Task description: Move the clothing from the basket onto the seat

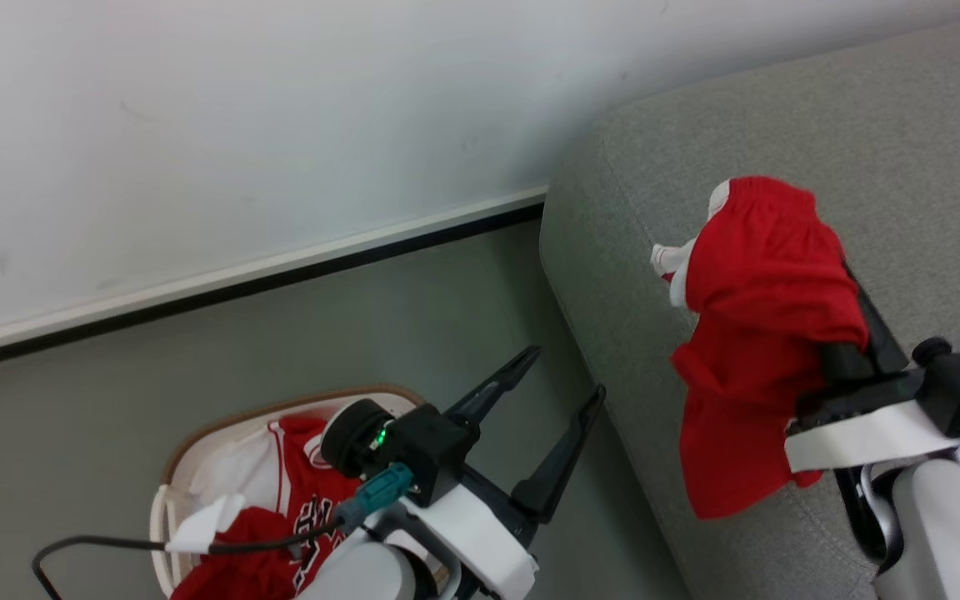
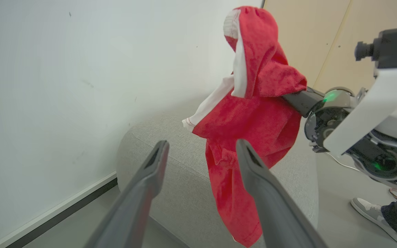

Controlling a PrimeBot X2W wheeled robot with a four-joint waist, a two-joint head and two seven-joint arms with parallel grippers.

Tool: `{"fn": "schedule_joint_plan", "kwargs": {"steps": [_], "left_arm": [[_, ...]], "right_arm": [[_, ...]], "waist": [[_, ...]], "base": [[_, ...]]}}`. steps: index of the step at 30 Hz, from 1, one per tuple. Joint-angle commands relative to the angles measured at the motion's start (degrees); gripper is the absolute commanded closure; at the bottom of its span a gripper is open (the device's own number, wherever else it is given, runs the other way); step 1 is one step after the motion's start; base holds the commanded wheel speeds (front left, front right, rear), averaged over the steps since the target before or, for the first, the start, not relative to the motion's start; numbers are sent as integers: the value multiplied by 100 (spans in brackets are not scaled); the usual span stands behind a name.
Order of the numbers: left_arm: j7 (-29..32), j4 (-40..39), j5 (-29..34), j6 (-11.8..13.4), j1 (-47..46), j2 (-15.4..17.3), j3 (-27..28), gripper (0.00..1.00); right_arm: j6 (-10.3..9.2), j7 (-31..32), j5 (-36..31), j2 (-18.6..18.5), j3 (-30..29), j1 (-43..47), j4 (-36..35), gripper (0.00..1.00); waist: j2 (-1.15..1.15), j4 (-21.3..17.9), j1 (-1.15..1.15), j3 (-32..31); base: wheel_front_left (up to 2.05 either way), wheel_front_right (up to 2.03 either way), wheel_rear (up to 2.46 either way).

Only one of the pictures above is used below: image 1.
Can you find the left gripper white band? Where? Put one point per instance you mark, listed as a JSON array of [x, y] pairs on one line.
[[480, 533]]

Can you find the red basketball jersey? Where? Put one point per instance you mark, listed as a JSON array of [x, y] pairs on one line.
[[301, 500]]

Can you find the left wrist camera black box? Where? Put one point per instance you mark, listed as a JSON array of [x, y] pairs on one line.
[[426, 446]]

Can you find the white laundry basket brown rim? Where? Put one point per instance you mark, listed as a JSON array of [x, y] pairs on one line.
[[197, 454]]

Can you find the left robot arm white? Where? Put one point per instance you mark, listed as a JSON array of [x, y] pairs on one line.
[[363, 571]]

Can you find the grey fabric sofa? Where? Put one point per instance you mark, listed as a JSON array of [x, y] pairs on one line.
[[905, 167]]

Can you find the white and black baseboard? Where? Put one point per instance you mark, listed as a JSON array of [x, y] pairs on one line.
[[238, 279]]

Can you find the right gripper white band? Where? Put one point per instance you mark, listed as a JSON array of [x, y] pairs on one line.
[[863, 433]]

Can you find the red shorts white trim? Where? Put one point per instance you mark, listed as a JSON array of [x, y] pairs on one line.
[[759, 325]]

